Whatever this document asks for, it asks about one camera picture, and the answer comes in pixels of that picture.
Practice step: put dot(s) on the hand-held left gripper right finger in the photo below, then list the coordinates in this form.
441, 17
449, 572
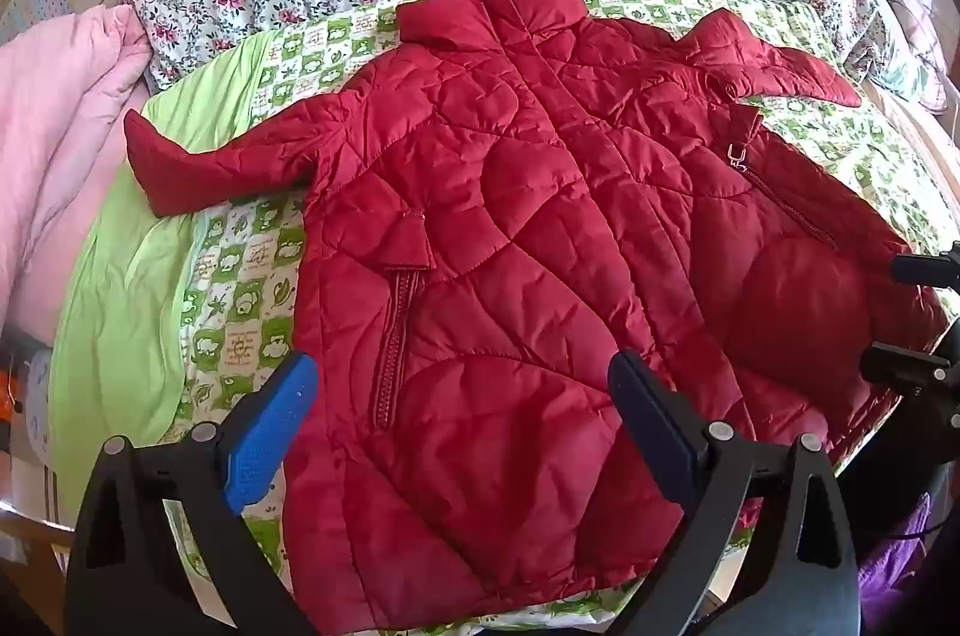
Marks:
660, 433

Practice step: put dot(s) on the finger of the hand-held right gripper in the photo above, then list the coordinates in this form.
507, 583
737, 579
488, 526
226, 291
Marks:
904, 366
926, 270

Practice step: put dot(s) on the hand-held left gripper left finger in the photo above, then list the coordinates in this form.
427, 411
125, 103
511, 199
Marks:
270, 433

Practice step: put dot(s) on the red quilted jacket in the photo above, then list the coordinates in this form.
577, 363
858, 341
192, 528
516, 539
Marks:
540, 246

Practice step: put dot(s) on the purple cloth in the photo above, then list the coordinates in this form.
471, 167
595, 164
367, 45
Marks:
896, 576

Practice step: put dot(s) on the green checkered blanket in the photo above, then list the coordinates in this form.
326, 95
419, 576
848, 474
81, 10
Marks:
247, 261

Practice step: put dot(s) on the light green sheet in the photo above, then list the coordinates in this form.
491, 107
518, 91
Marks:
127, 306

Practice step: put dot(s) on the white round clock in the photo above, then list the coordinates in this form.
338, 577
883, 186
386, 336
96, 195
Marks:
37, 403

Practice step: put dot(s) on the pink plaid pillow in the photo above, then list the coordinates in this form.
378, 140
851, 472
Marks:
911, 21

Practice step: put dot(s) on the wooden furniture edge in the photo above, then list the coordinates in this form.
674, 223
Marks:
34, 538

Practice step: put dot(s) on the pink quilt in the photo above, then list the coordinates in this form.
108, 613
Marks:
52, 141

